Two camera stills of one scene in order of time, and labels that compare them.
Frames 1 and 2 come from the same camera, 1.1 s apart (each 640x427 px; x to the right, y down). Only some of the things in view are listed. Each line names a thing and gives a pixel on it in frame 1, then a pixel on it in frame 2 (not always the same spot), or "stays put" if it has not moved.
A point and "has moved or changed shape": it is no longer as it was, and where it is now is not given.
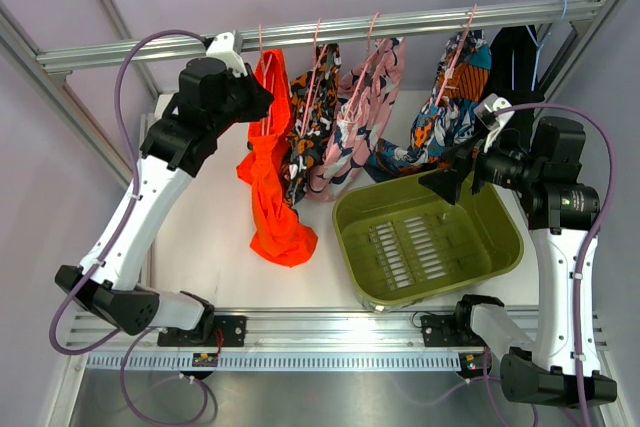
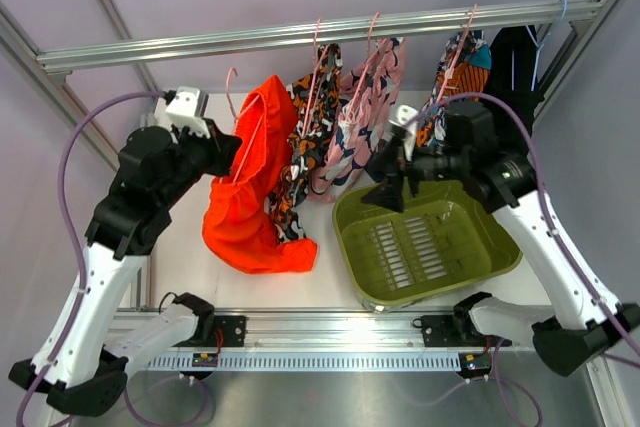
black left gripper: x=259 y=97 to x=222 y=148
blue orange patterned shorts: x=446 y=118 stays put
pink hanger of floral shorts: x=372 y=66 stays put
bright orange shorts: x=287 y=238 has moved or changed shape
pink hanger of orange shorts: x=266 y=57 to x=238 y=117
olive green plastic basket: x=404 y=244 stays put
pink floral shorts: x=368 y=90 stays put
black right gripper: x=446 y=182 to x=389 y=193
